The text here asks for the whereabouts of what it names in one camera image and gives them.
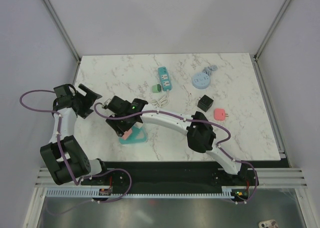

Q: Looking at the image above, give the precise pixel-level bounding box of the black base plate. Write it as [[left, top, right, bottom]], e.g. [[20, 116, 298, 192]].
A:
[[81, 161, 259, 193]]

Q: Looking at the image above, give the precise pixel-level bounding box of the pink plug adapter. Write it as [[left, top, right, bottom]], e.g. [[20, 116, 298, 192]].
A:
[[213, 108, 229, 121]]

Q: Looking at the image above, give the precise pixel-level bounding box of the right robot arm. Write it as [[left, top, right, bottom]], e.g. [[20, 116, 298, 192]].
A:
[[102, 95, 249, 185]]

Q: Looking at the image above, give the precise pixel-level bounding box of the right aluminium frame post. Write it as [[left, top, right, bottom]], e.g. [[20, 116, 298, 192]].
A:
[[253, 0, 293, 62]]

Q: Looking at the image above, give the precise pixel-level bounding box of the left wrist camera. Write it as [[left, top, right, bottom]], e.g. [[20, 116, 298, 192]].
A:
[[53, 83, 76, 98]]

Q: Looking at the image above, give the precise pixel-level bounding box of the left aluminium frame post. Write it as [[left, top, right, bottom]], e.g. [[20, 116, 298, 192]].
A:
[[41, 0, 81, 64]]

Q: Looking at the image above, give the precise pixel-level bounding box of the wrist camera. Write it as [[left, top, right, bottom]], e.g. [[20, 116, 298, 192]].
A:
[[102, 98, 112, 110], [53, 83, 76, 98]]

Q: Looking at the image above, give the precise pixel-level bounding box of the blue round power strip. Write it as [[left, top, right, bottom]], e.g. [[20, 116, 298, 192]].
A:
[[191, 72, 211, 90]]

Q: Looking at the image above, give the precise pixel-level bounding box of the white coiled power cord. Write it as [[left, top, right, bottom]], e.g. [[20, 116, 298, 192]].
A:
[[149, 90, 171, 108]]

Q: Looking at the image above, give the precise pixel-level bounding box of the aluminium frame post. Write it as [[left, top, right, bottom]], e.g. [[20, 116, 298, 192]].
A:
[[41, 0, 81, 64], [253, 0, 293, 62]]

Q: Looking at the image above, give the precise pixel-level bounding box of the white cable duct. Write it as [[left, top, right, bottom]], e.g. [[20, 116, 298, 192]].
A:
[[45, 187, 234, 199]]

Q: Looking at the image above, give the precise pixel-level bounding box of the green plug adapter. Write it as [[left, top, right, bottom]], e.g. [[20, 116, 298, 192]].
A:
[[151, 83, 162, 94]]

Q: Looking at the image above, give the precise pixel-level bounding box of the teal triangular power strip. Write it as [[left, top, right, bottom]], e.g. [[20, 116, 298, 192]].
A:
[[118, 126, 148, 145]]

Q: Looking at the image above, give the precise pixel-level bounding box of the white charger plug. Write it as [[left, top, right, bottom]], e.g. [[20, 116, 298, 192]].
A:
[[134, 122, 143, 129]]

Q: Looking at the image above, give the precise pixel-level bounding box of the grey coiled cord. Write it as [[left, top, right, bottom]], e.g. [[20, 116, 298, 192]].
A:
[[202, 64, 219, 75]]

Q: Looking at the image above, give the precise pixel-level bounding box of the pink cube socket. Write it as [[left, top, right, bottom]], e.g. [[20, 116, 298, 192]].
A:
[[121, 129, 133, 140]]

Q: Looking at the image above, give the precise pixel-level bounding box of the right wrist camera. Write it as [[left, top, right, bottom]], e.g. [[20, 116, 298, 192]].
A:
[[102, 98, 112, 110]]

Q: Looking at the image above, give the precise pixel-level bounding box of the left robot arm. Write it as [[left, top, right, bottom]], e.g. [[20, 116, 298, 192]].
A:
[[40, 84, 110, 185]]

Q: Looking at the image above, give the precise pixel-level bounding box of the black cube charger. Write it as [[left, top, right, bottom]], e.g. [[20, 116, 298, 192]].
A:
[[197, 95, 214, 112]]

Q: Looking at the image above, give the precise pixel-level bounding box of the blue rectangular power strip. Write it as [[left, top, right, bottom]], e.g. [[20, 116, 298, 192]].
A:
[[157, 66, 172, 92]]

